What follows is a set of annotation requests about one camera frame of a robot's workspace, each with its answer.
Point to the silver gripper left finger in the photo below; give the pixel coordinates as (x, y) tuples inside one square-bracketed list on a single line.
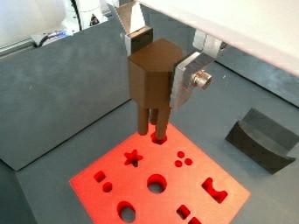
[(139, 34)]

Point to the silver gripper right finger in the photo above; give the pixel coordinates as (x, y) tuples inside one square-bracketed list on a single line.
[(190, 70)]

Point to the brown three prong peg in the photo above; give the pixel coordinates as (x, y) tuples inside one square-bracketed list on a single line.
[(150, 83)]

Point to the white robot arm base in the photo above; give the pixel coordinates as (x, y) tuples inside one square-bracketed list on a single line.
[(83, 14)]

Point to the red shape sorter block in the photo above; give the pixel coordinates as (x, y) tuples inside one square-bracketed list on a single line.
[(147, 183)]

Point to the black curved holder bracket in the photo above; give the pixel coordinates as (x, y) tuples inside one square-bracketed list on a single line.
[(264, 140)]

